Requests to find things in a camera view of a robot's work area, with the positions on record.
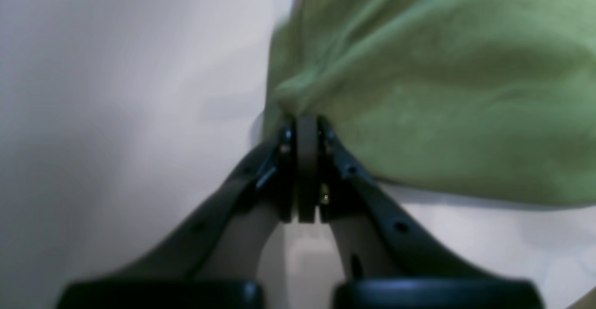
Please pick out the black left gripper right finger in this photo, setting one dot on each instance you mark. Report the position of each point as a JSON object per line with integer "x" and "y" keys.
{"x": 389, "y": 259}

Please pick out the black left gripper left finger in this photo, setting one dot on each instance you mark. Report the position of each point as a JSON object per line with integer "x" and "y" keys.
{"x": 211, "y": 259}

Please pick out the green t-shirt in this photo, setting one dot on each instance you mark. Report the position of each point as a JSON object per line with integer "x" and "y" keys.
{"x": 483, "y": 98}

